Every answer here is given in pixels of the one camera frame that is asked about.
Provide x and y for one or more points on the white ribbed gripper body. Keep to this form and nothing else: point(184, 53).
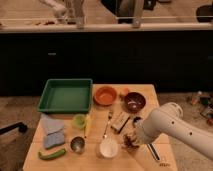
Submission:
point(139, 135)

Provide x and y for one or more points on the dark red grape bunch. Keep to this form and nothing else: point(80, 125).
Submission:
point(129, 141)

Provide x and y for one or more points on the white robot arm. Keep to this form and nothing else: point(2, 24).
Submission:
point(167, 119)

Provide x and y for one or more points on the green plastic tray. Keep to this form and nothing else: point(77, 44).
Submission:
point(66, 96)

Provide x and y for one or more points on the small cardboard box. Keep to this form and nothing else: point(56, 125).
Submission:
point(120, 122)

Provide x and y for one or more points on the dark brown bowl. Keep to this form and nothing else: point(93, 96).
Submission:
point(134, 102)

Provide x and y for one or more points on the metal fork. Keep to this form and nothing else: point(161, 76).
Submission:
point(108, 122)

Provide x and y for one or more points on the small orange fruit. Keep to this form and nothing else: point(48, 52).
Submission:
point(124, 92)

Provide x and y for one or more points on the orange bowl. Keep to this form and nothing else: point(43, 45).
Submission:
point(105, 96)

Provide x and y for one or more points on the yellow banana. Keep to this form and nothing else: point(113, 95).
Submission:
point(87, 126)

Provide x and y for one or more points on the small green cup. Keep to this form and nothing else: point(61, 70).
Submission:
point(79, 121)

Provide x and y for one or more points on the small metal cup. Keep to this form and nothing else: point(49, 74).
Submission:
point(77, 145)

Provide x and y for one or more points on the blue sponge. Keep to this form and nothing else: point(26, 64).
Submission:
point(54, 139)

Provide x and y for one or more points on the green chili pepper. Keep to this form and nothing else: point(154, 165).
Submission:
point(53, 155)

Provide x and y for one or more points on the light blue cloth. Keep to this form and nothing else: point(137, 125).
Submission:
point(51, 125)

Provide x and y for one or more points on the black handled knife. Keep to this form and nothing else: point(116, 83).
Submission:
point(136, 121)

